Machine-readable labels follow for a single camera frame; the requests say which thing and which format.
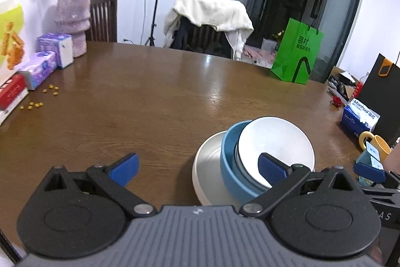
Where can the dark crumpled garment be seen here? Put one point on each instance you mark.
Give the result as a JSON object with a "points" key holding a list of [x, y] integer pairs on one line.
{"points": [[215, 48]]}

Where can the small teal carton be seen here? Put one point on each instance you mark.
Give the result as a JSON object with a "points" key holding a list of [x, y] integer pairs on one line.
{"points": [[370, 157]]}

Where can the navy pants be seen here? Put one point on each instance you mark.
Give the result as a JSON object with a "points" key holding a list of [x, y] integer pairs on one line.
{"points": [[180, 32]]}

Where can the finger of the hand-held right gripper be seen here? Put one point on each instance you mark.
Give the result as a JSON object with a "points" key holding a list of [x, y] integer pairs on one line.
{"points": [[370, 171], [384, 195]]}

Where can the yellow mug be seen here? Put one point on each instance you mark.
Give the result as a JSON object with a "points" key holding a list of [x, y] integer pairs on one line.
{"points": [[382, 145]]}

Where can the open cardboard box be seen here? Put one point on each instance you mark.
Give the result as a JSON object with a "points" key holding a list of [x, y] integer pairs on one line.
{"points": [[343, 76]]}

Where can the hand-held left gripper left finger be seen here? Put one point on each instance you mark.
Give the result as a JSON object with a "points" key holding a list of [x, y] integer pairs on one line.
{"points": [[125, 167]]}

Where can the red label water bottle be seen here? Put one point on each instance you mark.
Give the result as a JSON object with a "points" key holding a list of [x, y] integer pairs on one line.
{"points": [[359, 88]]}

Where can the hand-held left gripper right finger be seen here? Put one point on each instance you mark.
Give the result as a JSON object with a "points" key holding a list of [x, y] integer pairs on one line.
{"points": [[270, 168]]}

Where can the yellow snack box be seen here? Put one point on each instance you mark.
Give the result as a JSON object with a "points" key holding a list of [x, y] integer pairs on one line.
{"points": [[14, 20]]}

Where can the blue bowl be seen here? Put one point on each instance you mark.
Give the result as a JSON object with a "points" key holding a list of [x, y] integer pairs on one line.
{"points": [[231, 167]]}

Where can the scattered yellow beads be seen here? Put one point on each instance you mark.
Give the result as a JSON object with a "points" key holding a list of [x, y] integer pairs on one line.
{"points": [[55, 94]]}

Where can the red flat box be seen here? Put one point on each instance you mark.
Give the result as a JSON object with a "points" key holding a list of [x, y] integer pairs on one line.
{"points": [[11, 91]]}

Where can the purple tissue pack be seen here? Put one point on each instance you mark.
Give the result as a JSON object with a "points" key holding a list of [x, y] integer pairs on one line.
{"points": [[51, 45], [39, 66]]}

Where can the pink blanket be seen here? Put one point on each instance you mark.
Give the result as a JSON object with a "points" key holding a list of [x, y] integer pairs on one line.
{"points": [[259, 54]]}

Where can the wooden chair with cushion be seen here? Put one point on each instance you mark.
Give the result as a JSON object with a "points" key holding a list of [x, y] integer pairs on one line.
{"points": [[203, 35]]}

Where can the beige ridged plate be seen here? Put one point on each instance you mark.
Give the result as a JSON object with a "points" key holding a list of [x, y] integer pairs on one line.
{"points": [[206, 173]]}

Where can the small red ornament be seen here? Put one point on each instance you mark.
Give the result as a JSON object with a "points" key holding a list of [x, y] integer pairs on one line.
{"points": [[337, 101]]}

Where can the chair with white cloth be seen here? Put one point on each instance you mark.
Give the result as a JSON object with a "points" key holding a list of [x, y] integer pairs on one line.
{"points": [[212, 10]]}

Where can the black paper bag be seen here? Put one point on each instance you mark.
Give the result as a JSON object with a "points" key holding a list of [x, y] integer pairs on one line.
{"points": [[384, 98]]}

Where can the blue tissue box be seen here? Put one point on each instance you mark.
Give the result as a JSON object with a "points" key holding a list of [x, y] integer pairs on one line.
{"points": [[356, 121]]}

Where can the green paper bag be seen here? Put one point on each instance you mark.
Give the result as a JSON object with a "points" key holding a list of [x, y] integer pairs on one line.
{"points": [[293, 60]]}

